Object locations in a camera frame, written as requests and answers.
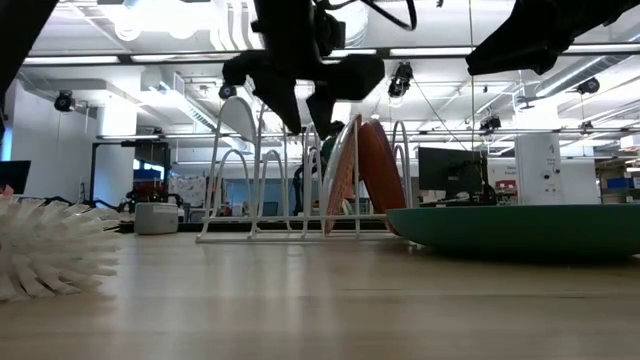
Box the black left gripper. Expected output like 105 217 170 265
222 0 387 141

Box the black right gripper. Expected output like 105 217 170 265
465 0 640 77

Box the orange lattice patterned plate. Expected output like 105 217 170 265
321 114 363 237

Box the plain orange plate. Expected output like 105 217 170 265
357 119 408 237

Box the large green plate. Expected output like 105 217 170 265
385 203 640 254

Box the white tall cabinet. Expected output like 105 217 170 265
514 132 562 206

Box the white paper poster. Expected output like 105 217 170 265
168 175 207 208

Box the black computer monitor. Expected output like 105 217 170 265
417 146 497 207
0 159 32 196

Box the small grey white device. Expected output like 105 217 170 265
133 201 180 236

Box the white bristle dish brush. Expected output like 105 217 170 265
0 196 124 303

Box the white wire dish rack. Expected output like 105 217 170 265
195 95 415 245

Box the silver ventilation duct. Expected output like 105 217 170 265
343 0 372 51

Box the black left wrist camera cable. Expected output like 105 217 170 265
319 0 419 32

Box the black metal gantry frame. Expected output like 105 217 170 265
89 140 172 206

